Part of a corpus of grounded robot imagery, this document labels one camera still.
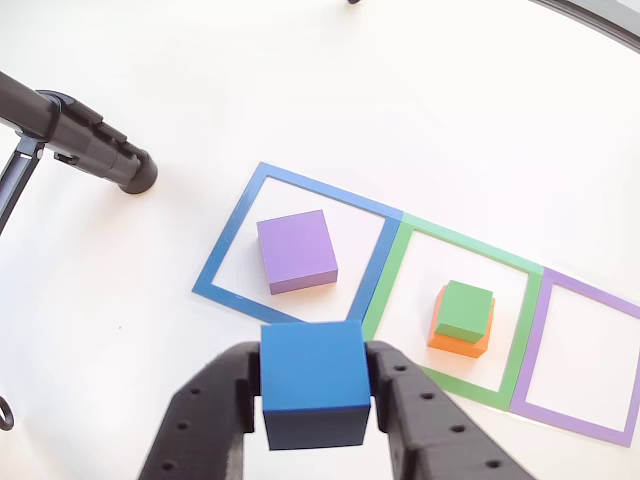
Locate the small blue cube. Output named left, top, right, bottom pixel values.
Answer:
left=259, top=320, right=372, bottom=452

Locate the green square frame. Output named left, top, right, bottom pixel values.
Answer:
left=360, top=212, right=546, bottom=412

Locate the purple square frame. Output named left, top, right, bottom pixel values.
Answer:
left=508, top=266, right=640, bottom=449

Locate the green cube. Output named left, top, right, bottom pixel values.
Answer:
left=433, top=279, right=495, bottom=346

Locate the orange cube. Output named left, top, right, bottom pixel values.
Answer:
left=426, top=284, right=497, bottom=360

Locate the black tripod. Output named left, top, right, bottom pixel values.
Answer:
left=0, top=69, right=160, bottom=236

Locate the blue square frame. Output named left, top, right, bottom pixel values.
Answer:
left=192, top=160, right=405, bottom=326

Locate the purple block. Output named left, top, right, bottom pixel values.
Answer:
left=255, top=208, right=340, bottom=296

